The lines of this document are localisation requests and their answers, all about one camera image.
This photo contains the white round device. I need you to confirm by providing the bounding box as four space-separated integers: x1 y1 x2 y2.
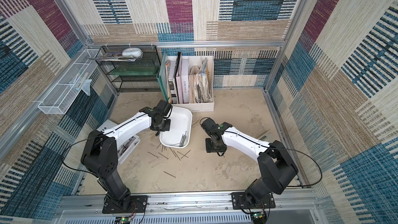
122 47 143 59

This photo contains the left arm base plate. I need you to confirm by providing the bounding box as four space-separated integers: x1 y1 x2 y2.
102 195 148 214

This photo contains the white perforated file organizer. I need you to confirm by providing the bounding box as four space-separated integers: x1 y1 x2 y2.
166 53 215 112

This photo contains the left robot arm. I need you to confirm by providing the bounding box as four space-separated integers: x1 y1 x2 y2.
81 100 172 213

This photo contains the white wire wall basket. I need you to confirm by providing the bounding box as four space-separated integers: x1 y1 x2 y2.
38 49 98 115

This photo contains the white magazine on table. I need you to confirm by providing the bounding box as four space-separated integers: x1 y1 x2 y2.
96 119 141 165

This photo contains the green folder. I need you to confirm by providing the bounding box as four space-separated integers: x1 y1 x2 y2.
157 53 169 101

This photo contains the white plastic storage box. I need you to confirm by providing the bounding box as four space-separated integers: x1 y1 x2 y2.
160 107 192 149

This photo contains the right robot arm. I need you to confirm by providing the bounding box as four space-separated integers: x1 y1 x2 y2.
200 117 299 208

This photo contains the black wire shelf rack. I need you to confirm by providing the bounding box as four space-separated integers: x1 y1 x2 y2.
94 45 161 93

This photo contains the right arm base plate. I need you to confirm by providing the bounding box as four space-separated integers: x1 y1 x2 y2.
230 192 276 210

